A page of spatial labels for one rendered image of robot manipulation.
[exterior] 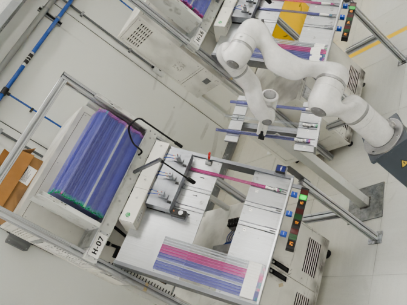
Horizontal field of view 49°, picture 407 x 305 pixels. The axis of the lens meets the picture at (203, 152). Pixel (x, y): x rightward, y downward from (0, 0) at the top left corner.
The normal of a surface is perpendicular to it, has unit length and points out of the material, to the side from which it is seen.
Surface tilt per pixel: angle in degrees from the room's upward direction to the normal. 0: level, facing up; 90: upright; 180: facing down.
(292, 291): 90
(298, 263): 90
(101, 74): 90
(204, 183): 47
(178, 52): 90
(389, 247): 0
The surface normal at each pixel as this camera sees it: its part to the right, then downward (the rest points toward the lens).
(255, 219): -0.11, -0.54
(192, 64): -0.33, 0.81
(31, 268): 0.56, -0.25
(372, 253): -0.76, -0.53
